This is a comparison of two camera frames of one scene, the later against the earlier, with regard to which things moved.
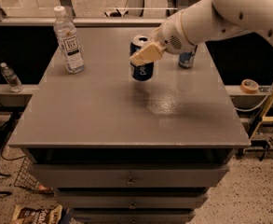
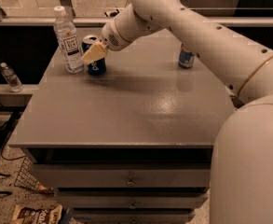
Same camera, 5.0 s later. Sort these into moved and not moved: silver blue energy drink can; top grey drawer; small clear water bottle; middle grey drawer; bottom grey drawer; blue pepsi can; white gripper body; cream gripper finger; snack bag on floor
Moved: cream gripper finger; white gripper body; blue pepsi can
Not moved: snack bag on floor; silver blue energy drink can; middle grey drawer; top grey drawer; bottom grey drawer; small clear water bottle
